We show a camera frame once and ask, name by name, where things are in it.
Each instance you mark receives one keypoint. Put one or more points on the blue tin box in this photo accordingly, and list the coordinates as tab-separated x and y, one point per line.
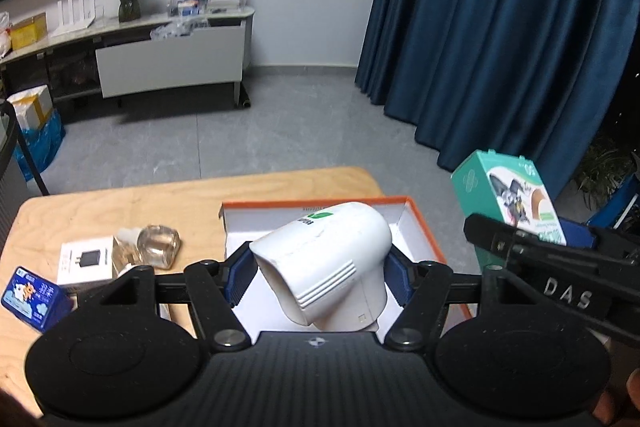
35	301

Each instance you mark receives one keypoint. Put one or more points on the white plastic bag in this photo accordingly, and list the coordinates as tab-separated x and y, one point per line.
5	38

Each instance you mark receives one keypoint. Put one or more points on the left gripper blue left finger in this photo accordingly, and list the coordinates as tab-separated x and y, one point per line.
236	273

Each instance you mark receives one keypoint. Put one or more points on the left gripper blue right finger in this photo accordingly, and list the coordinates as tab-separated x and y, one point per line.
399	276

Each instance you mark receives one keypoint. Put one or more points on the blue curtain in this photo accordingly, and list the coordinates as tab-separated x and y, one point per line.
530	78

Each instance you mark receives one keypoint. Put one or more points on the white tv cabinet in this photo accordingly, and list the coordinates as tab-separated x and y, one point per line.
115	59

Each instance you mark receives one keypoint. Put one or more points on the green white bandage box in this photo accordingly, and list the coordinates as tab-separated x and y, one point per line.
508	189

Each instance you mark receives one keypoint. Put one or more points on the white charger packaging box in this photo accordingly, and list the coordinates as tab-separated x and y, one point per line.
85	263

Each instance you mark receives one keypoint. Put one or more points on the yellow box on cabinet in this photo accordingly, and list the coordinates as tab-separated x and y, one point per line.
28	31

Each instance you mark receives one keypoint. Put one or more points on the clear repellent liquid bottle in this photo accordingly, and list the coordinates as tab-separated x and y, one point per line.
154	245

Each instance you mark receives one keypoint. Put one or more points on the orange white cardboard box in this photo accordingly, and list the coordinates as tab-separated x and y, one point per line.
259	310

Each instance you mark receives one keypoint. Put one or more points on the blue bag with carton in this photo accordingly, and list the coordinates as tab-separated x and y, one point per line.
41	124

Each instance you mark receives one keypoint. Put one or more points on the right hand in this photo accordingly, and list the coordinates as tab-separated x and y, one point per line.
616	411

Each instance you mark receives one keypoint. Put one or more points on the white plug-in repellent heater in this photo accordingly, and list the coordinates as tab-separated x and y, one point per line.
327	268

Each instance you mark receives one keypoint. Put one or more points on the white wifi router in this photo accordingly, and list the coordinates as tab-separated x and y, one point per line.
74	15

